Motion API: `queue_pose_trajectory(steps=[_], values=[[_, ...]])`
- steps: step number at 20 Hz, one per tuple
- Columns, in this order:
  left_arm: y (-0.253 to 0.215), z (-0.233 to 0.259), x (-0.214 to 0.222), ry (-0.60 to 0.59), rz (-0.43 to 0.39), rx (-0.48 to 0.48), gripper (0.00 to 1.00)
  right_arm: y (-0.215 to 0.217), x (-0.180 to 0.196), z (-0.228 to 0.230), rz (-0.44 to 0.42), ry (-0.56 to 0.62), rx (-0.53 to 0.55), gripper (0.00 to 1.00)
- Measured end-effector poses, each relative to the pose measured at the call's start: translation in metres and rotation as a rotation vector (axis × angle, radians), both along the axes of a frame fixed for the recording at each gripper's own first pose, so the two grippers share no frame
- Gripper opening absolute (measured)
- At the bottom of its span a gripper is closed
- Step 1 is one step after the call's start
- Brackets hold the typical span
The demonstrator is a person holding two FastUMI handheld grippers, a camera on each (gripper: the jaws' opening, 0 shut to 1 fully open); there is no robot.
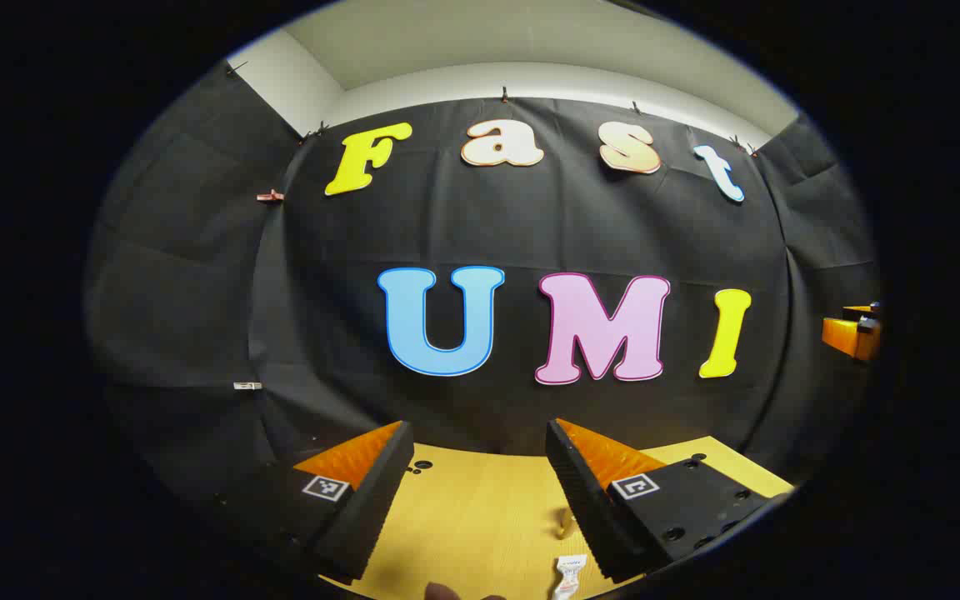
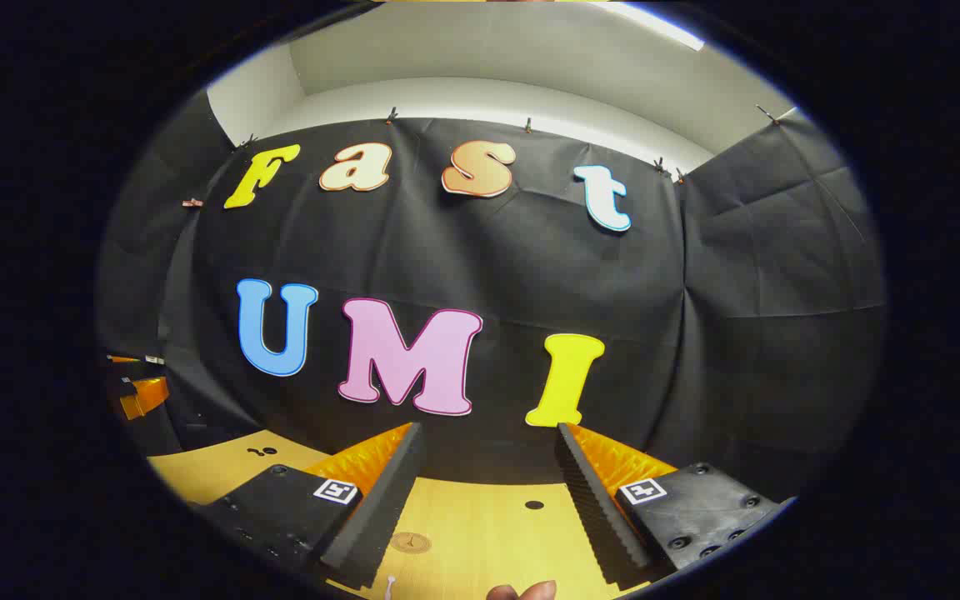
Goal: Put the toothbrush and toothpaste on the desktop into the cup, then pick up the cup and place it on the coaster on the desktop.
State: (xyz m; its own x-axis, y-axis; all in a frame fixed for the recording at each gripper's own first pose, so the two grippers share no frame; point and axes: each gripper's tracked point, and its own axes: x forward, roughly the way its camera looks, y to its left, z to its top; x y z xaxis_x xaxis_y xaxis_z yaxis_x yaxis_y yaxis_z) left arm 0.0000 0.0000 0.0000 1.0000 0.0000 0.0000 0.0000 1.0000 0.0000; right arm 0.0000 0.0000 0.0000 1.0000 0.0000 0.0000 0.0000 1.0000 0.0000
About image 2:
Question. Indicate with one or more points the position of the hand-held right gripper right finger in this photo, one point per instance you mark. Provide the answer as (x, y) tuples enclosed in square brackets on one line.
[(592, 508)]

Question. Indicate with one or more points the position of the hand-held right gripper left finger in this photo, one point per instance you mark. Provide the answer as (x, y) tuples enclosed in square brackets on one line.
[(384, 508)]

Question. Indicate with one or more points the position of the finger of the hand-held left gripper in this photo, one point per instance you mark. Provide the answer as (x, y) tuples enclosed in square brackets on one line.
[(142, 397), (126, 359)]

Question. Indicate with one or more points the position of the round cork coaster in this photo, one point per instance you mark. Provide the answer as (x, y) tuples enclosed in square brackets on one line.
[(410, 542)]

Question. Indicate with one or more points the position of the pink toothbrush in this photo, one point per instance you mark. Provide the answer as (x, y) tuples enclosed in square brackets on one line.
[(390, 585)]

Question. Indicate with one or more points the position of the wooden desktop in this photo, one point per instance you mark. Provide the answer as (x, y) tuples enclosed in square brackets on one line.
[(480, 517)]

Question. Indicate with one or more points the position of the black backdrop cloth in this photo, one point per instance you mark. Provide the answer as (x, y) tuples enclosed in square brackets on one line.
[(488, 250)]

